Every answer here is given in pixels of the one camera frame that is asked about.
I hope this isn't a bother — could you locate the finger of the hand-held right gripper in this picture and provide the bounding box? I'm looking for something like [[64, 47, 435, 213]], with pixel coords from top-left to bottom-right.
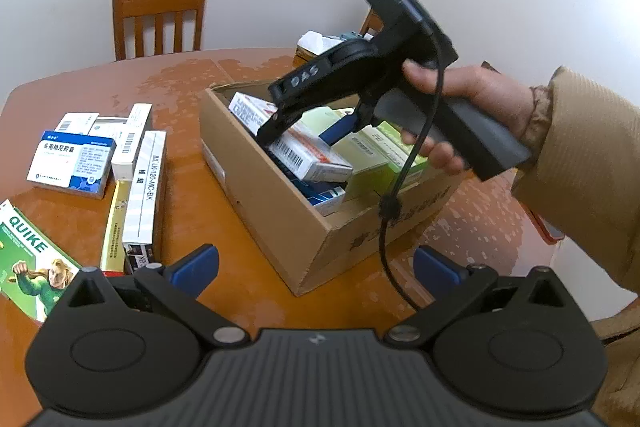
[[257, 99, 313, 148], [320, 109, 362, 145]]

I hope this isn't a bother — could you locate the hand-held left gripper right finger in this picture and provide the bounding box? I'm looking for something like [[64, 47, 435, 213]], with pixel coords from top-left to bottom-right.
[[389, 244, 573, 349]]

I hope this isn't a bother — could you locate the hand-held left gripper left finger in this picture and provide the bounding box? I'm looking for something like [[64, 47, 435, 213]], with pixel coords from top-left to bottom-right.
[[65, 244, 249, 349]]

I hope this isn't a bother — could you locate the white red medicine box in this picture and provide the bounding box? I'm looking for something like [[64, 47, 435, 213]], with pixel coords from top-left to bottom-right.
[[229, 92, 353, 182]]

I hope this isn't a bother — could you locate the pale green medicine box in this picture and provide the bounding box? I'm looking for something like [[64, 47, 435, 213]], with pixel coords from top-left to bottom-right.
[[301, 106, 401, 204]]

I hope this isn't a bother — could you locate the green bear medicine box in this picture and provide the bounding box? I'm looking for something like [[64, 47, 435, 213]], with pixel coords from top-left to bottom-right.
[[375, 121, 432, 182]]

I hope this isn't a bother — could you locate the black white marker box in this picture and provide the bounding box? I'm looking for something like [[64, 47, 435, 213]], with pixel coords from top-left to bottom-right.
[[121, 130, 167, 275]]

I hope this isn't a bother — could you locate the cardboard box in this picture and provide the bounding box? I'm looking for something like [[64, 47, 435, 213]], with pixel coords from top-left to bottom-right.
[[199, 79, 478, 298]]

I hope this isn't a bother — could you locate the blue white capsule box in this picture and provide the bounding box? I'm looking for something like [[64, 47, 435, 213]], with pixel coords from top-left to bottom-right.
[[27, 130, 117, 199]]

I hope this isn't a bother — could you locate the person's right forearm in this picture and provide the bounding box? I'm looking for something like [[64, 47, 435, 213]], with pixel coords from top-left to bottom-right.
[[511, 66, 640, 308]]

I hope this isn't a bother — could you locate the orange wooden desktop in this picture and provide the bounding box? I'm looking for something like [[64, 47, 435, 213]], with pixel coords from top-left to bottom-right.
[[0, 47, 568, 413]]

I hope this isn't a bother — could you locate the person's right hand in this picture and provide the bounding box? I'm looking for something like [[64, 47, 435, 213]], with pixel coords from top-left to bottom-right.
[[400, 59, 536, 175]]

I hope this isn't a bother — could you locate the gold tissue pack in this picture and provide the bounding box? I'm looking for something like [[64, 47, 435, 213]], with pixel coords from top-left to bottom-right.
[[295, 31, 347, 64]]

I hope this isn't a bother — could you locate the blue striped medicine box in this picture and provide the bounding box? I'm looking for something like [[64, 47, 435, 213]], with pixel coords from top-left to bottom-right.
[[299, 181, 347, 217]]

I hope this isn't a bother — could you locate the gold red long box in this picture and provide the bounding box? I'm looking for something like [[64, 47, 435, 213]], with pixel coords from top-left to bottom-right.
[[100, 179, 133, 275]]

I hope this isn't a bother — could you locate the red smartphone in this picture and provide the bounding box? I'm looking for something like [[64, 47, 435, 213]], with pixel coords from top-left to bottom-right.
[[527, 202, 567, 244]]

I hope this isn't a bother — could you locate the white barcode medicine box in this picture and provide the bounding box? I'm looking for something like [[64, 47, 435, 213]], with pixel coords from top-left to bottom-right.
[[111, 103, 153, 182]]

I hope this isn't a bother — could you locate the green cartoon hero medicine box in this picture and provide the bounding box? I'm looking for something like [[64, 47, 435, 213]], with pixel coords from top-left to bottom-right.
[[0, 199, 83, 323]]

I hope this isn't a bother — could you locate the small white medicine box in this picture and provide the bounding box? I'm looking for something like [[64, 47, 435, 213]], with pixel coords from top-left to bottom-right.
[[54, 112, 101, 135]]

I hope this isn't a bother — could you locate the person's tan jacket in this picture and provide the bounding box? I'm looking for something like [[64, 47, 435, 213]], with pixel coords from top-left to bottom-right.
[[587, 307, 640, 427]]

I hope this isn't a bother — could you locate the black cable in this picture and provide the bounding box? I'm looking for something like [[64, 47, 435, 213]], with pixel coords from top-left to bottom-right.
[[377, 0, 449, 312]]

